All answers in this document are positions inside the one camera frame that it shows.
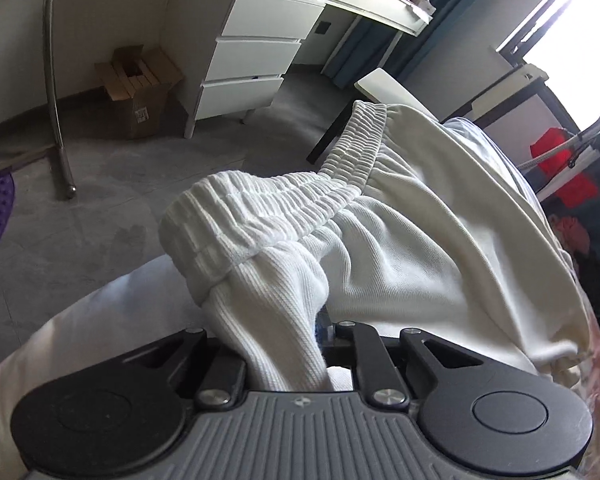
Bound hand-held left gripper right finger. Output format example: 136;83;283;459
315;310;486;409

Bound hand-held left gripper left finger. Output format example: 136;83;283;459
124;328;248;408

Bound white sweatpants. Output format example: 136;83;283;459
157;100;593;393

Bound pile of clothes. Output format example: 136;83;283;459
550;210;600;361

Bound pastel bed blanket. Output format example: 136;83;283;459
0;116;600;480

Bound black framed white chair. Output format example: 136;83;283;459
306;62;551;165

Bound cardboard box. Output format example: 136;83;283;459
94;45;185;140

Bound red cloth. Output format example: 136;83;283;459
530;127;600;208

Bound white drawer cabinet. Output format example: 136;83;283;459
182;0;327;138

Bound metal rack pole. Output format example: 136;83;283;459
41;0;78;200

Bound white desk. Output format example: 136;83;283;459
275;0;433;73

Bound teal curtain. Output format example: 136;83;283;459
322;0;586;86

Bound window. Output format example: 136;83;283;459
495;0;600;126

